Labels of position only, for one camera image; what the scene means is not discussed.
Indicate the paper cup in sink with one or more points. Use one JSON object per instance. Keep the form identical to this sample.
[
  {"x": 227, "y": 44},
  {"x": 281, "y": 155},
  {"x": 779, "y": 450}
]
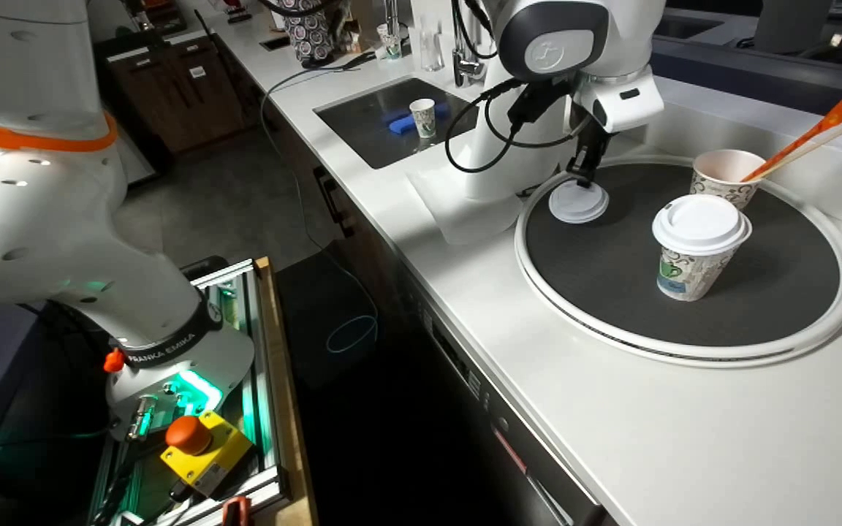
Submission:
[{"x": 426, "y": 118}]

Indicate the yellow emergency stop box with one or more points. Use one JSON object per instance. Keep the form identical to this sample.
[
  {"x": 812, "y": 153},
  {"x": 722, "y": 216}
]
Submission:
[{"x": 203, "y": 450}]

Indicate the wooden cabinet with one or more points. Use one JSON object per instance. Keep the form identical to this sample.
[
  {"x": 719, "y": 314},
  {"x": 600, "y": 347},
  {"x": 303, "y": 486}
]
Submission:
[{"x": 170, "y": 95}]

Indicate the round black white tray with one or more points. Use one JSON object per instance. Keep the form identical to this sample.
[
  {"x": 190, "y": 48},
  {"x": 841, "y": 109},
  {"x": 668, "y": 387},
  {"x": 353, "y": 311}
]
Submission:
[{"x": 776, "y": 299}]

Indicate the lidded paper cup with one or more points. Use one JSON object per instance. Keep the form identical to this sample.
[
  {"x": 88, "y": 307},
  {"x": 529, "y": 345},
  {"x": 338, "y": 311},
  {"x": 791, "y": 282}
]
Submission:
[{"x": 696, "y": 239}]

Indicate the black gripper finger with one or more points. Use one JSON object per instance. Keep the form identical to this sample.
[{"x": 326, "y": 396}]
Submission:
[
  {"x": 598, "y": 165},
  {"x": 575, "y": 168}
]

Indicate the blue sponge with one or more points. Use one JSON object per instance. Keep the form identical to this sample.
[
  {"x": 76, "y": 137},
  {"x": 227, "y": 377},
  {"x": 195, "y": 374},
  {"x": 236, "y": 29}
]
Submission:
[{"x": 402, "y": 122}]

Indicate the orange stirrer stick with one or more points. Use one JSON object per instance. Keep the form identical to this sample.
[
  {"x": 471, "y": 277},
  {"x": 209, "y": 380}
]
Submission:
[{"x": 794, "y": 147}]

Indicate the white plastic cup lid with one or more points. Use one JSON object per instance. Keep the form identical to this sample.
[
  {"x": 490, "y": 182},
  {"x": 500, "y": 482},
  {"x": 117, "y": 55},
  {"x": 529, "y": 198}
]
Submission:
[{"x": 576, "y": 204}]

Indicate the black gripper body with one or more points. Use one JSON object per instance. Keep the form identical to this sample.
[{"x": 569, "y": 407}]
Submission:
[{"x": 616, "y": 106}]

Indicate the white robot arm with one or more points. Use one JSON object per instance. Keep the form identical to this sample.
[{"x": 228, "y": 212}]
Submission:
[{"x": 63, "y": 175}]

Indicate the stainless steel sink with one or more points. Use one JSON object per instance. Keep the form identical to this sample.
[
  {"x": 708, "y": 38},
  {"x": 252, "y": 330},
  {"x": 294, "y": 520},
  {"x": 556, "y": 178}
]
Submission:
[{"x": 377, "y": 122}]

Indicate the open paper cup on tray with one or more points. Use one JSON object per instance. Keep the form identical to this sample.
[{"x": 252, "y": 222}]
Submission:
[{"x": 727, "y": 172}]

